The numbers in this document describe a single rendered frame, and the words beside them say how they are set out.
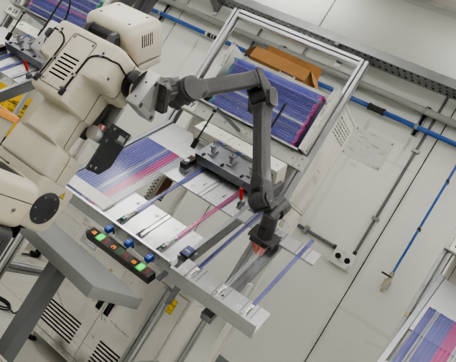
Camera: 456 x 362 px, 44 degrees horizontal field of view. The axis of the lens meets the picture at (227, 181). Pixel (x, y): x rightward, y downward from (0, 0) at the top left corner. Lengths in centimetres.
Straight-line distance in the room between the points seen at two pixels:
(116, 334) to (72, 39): 132
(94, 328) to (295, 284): 175
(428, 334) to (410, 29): 273
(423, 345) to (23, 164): 142
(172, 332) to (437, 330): 103
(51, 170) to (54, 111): 18
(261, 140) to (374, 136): 221
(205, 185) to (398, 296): 180
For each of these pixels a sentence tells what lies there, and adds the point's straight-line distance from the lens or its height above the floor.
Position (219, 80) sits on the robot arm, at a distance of 186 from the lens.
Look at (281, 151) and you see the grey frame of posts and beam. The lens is 257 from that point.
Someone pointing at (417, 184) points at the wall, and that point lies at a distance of 395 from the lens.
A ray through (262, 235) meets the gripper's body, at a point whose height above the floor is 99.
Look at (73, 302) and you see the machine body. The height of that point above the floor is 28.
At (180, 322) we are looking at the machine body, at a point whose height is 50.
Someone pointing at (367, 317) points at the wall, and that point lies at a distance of 386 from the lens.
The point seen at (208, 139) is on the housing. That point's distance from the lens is 266.
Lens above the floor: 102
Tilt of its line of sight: 2 degrees up
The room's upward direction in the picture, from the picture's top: 31 degrees clockwise
